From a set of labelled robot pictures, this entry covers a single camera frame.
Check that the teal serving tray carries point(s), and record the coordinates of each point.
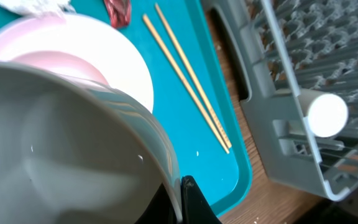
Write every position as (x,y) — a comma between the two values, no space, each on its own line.
(223,178)

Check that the grey dishwasher rack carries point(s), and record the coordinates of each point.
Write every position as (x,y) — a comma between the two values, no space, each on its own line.
(282,47)

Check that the right wooden chopstick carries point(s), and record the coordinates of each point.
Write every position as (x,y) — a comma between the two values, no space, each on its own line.
(208,112)

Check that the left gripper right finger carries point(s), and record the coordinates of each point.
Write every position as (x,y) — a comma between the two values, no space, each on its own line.
(195,208)

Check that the left wooden chopstick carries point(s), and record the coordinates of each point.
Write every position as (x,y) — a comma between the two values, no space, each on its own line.
(184,81)

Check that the grey bowl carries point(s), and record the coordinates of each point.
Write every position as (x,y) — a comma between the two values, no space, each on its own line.
(76,151)

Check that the red snack wrapper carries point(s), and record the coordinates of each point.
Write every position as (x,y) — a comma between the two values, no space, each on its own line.
(119,12)

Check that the white napkin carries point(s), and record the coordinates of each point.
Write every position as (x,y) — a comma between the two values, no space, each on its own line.
(37,7)

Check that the white cup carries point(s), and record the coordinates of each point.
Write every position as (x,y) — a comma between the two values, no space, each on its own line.
(326,113)

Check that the wooden chopstick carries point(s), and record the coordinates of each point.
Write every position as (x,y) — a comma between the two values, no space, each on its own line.
(184,81)
(208,112)

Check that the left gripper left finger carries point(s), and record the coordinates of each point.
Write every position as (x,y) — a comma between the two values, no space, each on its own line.
(159,210)

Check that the white plate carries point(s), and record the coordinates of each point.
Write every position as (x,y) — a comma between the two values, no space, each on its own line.
(120,62)

